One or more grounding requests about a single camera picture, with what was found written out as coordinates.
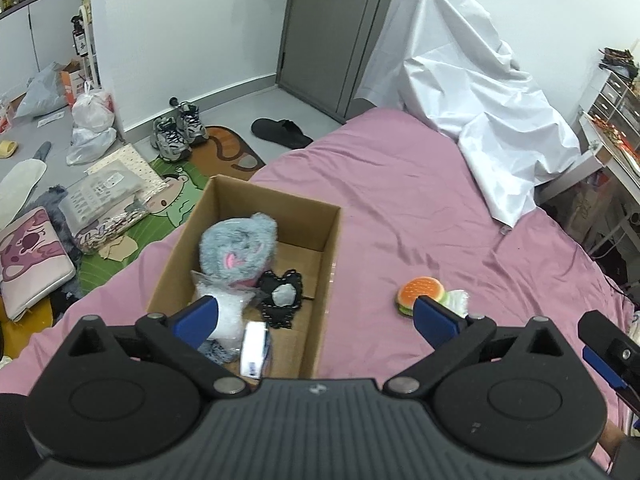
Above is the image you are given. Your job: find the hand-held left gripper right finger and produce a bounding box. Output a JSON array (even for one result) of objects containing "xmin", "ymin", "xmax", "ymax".
[{"xmin": 382, "ymin": 295, "xmax": 583, "ymax": 401}]

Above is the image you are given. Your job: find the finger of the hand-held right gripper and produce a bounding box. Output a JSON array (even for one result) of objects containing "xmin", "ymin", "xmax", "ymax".
[{"xmin": 577, "ymin": 310, "xmax": 640, "ymax": 397}]

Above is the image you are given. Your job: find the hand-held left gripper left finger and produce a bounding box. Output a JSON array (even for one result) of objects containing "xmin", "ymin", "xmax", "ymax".
[{"xmin": 47, "ymin": 296, "xmax": 252, "ymax": 401}]

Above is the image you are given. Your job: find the small white soft packet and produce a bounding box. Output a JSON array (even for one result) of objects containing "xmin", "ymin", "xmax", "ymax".
[{"xmin": 442, "ymin": 289, "xmax": 471, "ymax": 318}]

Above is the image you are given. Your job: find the clear bag of white filling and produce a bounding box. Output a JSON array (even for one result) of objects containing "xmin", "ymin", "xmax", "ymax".
[{"xmin": 190, "ymin": 270, "xmax": 261, "ymax": 353}]

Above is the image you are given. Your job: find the burger squishy toy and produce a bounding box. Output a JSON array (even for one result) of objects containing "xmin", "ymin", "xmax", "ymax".
[{"xmin": 395, "ymin": 277, "xmax": 446, "ymax": 317}]

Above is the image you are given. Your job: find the blue white tissue packet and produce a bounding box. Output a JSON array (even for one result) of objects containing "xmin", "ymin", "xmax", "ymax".
[{"xmin": 239, "ymin": 321, "xmax": 273, "ymax": 380}]

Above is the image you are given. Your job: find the cardboard box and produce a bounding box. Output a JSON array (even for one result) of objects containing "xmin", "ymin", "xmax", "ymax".
[{"xmin": 145, "ymin": 175, "xmax": 343, "ymax": 386}]

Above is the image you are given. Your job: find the person's right forearm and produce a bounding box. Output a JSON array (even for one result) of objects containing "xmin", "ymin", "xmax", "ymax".
[{"xmin": 597, "ymin": 422, "xmax": 627, "ymax": 461}]

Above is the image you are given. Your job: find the black lace accessory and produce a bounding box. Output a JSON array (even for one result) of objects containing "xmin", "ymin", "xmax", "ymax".
[{"xmin": 252, "ymin": 269, "xmax": 305, "ymax": 331}]

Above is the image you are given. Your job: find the grey pink plush toy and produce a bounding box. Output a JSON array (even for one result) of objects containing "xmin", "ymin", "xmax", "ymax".
[{"xmin": 199, "ymin": 212, "xmax": 279, "ymax": 291}]

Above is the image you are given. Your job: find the patterned pouch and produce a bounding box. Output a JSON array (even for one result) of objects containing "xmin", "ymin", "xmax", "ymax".
[{"xmin": 77, "ymin": 200, "xmax": 151, "ymax": 256}]

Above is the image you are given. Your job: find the clear packaged item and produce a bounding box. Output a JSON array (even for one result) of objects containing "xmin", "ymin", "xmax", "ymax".
[{"xmin": 59, "ymin": 165, "xmax": 143, "ymax": 236}]

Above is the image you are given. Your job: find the beige dotted package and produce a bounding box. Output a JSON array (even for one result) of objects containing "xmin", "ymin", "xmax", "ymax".
[{"xmin": 87, "ymin": 144, "xmax": 168, "ymax": 196}]

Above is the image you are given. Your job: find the cartoon floor mat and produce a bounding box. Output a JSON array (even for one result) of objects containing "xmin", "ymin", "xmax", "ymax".
[{"xmin": 80, "ymin": 125, "xmax": 266, "ymax": 301}]

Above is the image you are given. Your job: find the pink cartoon laptop sleeve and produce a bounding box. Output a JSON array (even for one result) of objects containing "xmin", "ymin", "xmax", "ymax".
[{"xmin": 0, "ymin": 207, "xmax": 76, "ymax": 322}]

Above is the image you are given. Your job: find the grey white sneaker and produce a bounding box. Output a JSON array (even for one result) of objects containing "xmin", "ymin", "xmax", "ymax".
[
  {"xmin": 151, "ymin": 116, "xmax": 192, "ymax": 162},
  {"xmin": 176, "ymin": 101, "xmax": 208, "ymax": 145}
]

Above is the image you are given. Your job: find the white desk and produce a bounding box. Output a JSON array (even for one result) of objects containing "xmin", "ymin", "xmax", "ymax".
[{"xmin": 537, "ymin": 110, "xmax": 640, "ymax": 271}]

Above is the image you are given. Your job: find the dark furry rug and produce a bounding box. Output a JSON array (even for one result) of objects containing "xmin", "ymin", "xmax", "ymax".
[{"xmin": 37, "ymin": 185, "xmax": 83, "ymax": 301}]

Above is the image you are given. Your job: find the plain white plastic bag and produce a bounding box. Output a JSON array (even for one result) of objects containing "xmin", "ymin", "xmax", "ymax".
[{"xmin": 66, "ymin": 127, "xmax": 117, "ymax": 166}]

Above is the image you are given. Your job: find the black slipper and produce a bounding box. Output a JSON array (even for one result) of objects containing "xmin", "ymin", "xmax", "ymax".
[{"xmin": 251, "ymin": 118, "xmax": 315, "ymax": 150}]

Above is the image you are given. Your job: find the white insole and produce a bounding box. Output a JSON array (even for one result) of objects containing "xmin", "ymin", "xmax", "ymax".
[{"xmin": 0, "ymin": 159, "xmax": 47, "ymax": 231}]

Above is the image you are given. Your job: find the white red plastic bag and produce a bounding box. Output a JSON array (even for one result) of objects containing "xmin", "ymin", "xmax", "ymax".
[{"xmin": 71, "ymin": 80, "xmax": 116, "ymax": 131}]

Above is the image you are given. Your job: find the white sheet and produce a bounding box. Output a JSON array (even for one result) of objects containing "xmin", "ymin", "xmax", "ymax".
[{"xmin": 352, "ymin": 0, "xmax": 581, "ymax": 228}]

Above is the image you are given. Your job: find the grey drawer organizer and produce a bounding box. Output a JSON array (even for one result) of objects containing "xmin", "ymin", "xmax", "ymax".
[{"xmin": 590, "ymin": 67, "xmax": 640, "ymax": 128}]

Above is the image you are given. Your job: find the orange white box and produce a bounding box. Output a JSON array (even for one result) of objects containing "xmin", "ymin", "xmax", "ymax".
[{"xmin": 60, "ymin": 62, "xmax": 88, "ymax": 108}]

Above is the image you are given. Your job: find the grey mailer bag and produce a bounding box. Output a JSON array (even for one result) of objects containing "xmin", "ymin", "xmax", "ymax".
[{"xmin": 12, "ymin": 62, "xmax": 71, "ymax": 120}]

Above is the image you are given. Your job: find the dark spray bottle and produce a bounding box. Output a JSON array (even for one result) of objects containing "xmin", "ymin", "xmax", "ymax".
[{"xmin": 71, "ymin": 15, "xmax": 87, "ymax": 57}]

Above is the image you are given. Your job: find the grey wardrobe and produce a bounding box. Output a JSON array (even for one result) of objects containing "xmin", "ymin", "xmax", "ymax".
[{"xmin": 275, "ymin": 0, "xmax": 451, "ymax": 126}]

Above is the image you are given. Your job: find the white kitchen cabinet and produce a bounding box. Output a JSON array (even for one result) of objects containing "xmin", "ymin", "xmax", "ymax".
[{"xmin": 0, "ymin": 0, "xmax": 96, "ymax": 103}]

